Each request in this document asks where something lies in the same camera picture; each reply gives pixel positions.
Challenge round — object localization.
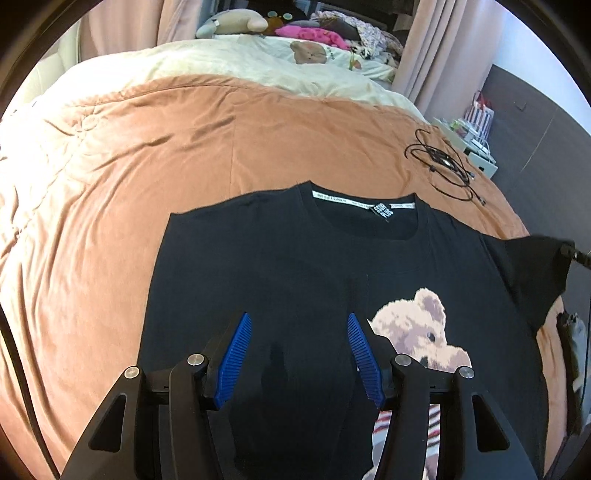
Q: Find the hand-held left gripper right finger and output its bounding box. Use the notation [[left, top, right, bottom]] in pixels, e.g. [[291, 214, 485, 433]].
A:
[[346, 312, 539, 480]]

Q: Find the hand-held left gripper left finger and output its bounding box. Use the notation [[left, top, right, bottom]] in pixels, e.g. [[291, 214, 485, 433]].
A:
[[60, 311, 259, 480]]

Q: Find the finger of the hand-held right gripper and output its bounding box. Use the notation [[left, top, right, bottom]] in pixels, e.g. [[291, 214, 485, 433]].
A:
[[560, 244, 591, 269]]

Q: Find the black bear print t-shirt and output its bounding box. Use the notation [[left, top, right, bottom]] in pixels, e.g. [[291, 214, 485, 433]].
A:
[[137, 181, 578, 480]]

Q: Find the white storage box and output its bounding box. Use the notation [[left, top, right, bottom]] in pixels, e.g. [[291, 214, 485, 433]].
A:
[[434, 117, 498, 178]]

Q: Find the striped gift bag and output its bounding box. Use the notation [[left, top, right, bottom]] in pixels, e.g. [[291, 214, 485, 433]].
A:
[[464, 91, 495, 139]]

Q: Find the orange fleece blanket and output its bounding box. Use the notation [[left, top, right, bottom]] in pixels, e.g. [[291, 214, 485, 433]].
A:
[[0, 75, 568, 480]]

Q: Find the pink curtain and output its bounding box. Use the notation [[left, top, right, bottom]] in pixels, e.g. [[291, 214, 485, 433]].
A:
[[392, 0, 496, 121], [78, 0, 197, 61]]

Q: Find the cream bear print duvet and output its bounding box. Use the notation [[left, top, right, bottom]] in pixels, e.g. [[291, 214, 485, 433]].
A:
[[0, 36, 428, 153]]

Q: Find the floral patterned cloth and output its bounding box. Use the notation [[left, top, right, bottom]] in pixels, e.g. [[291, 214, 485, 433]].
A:
[[310, 10, 407, 70]]

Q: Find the pink plush cloth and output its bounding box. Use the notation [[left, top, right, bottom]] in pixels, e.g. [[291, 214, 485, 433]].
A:
[[275, 25, 352, 51]]

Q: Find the beige plush toy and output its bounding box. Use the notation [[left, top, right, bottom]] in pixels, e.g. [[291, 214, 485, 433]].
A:
[[196, 6, 269, 40]]

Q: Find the cream padded headboard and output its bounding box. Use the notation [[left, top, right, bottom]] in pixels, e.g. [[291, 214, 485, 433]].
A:
[[11, 21, 84, 112]]

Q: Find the black cable bundle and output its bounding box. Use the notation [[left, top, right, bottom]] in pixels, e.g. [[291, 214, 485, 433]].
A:
[[404, 129, 486, 207]]

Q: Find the thick black cable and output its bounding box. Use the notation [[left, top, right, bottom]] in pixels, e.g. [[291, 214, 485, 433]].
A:
[[0, 302, 63, 480]]

